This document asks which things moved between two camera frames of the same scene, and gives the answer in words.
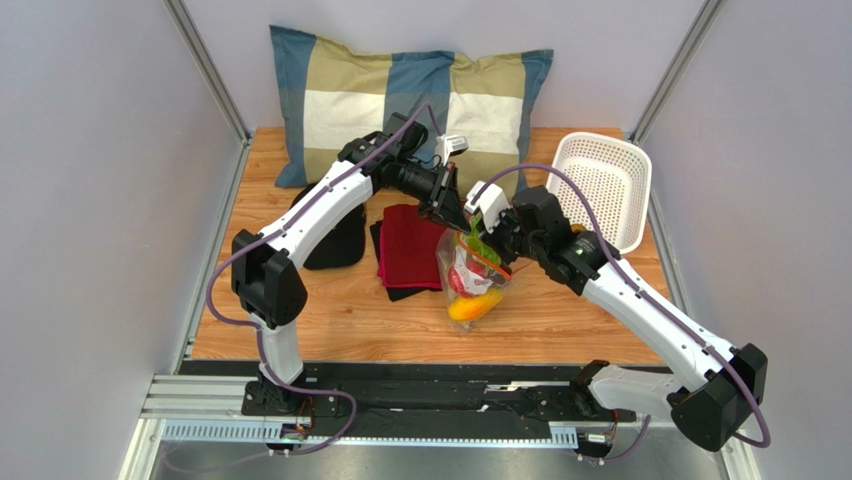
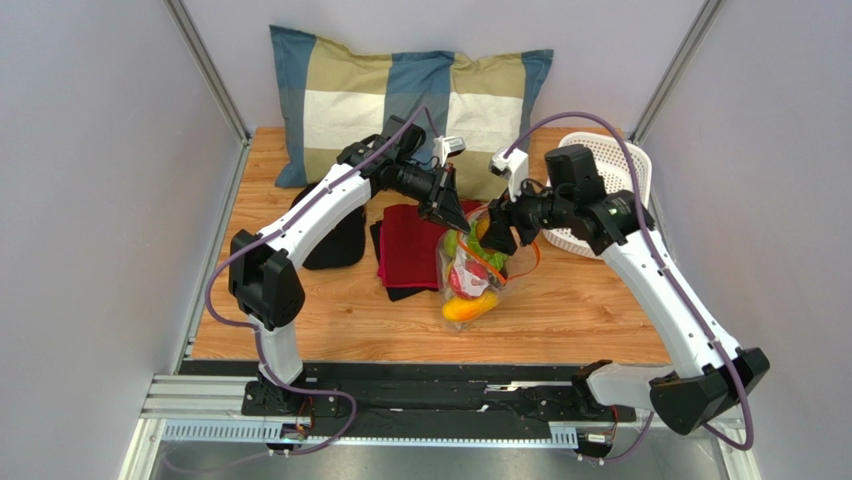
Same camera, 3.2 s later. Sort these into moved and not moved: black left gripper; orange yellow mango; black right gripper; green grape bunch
Moved: black right gripper
Not moved: black left gripper; orange yellow mango; green grape bunch
